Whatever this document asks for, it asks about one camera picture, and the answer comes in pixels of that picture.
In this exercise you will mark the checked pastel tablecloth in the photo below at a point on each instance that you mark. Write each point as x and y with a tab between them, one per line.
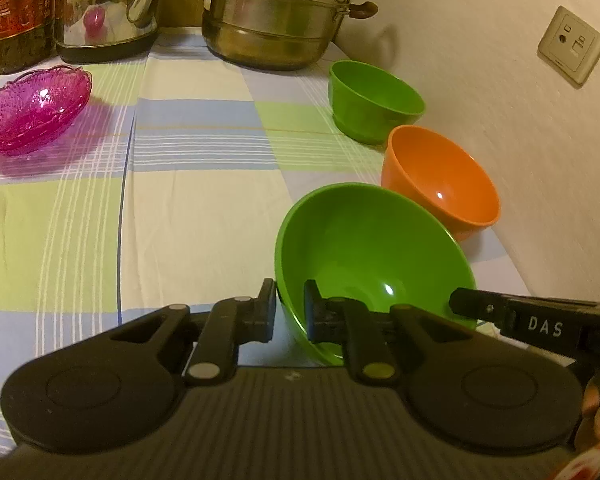
169	188

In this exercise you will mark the cooking oil bottle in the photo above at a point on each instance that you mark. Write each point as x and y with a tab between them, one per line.
26	33

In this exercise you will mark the person's right hand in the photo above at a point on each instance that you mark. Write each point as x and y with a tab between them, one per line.
588	434

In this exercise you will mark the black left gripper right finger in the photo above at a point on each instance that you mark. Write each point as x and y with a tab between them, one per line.
369	339

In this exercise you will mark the large green plastic bowl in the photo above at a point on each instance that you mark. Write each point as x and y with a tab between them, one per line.
367	243

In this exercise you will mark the stainless steel steamer pot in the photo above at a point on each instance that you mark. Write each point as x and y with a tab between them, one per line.
276	34

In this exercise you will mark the dark magenta glass dish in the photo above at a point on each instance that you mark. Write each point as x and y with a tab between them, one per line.
39	106

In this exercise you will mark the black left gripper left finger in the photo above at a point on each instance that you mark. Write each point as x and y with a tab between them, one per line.
204	344

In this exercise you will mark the stainless steel kettle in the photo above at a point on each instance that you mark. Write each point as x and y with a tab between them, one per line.
99	31

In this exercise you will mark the orange plastic bowl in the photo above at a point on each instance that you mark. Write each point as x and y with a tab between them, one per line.
440	176

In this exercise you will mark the beige wall socket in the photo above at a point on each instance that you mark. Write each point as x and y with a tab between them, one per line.
570	45

